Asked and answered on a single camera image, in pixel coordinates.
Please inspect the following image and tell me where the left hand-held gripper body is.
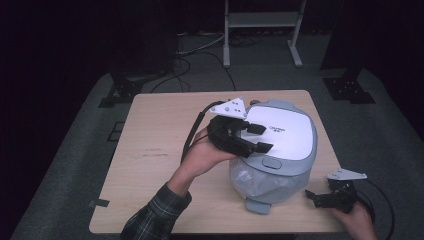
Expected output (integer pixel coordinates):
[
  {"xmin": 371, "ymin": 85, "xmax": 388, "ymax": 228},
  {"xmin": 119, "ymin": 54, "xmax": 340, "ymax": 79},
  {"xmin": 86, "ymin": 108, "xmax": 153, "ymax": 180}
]
[{"xmin": 206, "ymin": 96, "xmax": 252, "ymax": 158}]

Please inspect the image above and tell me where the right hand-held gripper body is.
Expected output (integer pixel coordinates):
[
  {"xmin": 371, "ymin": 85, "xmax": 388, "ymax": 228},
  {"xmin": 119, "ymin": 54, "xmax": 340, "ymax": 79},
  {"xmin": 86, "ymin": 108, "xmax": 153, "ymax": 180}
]
[{"xmin": 314, "ymin": 167, "xmax": 368, "ymax": 215}]

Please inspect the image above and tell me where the white grey pedal trash can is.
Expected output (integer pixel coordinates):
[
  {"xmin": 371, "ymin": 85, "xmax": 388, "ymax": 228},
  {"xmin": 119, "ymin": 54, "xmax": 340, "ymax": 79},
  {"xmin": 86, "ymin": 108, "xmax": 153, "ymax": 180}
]
[{"xmin": 228, "ymin": 98, "xmax": 319, "ymax": 215}]

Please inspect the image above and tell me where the person's right hand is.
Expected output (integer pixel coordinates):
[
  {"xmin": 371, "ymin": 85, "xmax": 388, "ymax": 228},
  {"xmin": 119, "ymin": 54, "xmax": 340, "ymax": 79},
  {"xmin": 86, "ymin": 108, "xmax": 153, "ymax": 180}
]
[{"xmin": 328, "ymin": 201, "xmax": 378, "ymax": 240}]

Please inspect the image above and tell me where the person's left hand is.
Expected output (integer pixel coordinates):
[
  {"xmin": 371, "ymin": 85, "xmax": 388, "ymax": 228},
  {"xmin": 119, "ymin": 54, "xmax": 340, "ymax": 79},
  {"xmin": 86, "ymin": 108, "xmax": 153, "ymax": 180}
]
[{"xmin": 179, "ymin": 127, "xmax": 238, "ymax": 184}]

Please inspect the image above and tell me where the translucent plastic trash bag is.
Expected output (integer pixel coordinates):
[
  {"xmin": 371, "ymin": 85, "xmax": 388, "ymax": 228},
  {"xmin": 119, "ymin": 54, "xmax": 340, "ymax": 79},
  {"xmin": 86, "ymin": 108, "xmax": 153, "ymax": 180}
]
[{"xmin": 229, "ymin": 157, "xmax": 312, "ymax": 205}]

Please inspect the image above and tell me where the black stand base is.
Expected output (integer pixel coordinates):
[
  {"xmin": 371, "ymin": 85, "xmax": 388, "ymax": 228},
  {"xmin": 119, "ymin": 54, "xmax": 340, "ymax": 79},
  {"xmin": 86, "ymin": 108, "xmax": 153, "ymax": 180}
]
[
  {"xmin": 97, "ymin": 63, "xmax": 175, "ymax": 109},
  {"xmin": 322, "ymin": 65, "xmax": 376, "ymax": 105}
]

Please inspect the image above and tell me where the white metal stand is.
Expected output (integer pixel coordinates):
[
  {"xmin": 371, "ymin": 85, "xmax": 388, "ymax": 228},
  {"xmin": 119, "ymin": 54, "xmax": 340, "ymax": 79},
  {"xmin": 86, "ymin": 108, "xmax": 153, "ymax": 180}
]
[{"xmin": 222, "ymin": 0, "xmax": 308, "ymax": 69}]

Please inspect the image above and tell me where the black tape strip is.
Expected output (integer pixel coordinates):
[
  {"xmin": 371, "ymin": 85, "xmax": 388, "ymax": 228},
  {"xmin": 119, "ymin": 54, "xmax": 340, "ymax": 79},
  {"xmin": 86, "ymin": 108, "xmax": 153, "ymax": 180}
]
[{"xmin": 88, "ymin": 198, "xmax": 111, "ymax": 209}]

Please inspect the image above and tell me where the left hand-held gripper black cable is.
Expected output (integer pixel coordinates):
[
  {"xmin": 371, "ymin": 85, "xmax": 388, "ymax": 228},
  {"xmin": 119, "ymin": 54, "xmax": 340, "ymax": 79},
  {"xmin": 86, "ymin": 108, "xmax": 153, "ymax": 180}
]
[{"xmin": 180, "ymin": 100, "xmax": 225, "ymax": 165}]

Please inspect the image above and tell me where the hand-held gripper black cable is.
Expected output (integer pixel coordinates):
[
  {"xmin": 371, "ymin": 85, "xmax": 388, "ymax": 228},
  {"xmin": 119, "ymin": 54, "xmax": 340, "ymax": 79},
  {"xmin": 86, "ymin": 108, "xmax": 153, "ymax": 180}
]
[
  {"xmin": 180, "ymin": 100, "xmax": 225, "ymax": 165},
  {"xmin": 353, "ymin": 178, "xmax": 397, "ymax": 240}
]

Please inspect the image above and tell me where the right hand-held gripper black cable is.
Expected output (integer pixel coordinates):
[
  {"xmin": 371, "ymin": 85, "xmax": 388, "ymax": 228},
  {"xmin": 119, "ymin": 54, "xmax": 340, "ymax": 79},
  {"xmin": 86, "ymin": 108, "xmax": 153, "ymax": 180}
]
[{"xmin": 353, "ymin": 178, "xmax": 397, "ymax": 240}]

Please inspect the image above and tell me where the black floor cable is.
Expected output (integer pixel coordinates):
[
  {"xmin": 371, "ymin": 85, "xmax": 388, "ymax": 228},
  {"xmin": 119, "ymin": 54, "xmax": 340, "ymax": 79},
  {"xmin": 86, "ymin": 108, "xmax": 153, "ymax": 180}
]
[{"xmin": 149, "ymin": 49, "xmax": 238, "ymax": 94}]

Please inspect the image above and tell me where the white floor cable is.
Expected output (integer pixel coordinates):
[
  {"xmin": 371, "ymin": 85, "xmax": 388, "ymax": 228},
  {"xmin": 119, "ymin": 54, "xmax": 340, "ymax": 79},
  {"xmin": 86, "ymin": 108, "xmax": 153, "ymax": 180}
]
[{"xmin": 175, "ymin": 32, "xmax": 226, "ymax": 56}]

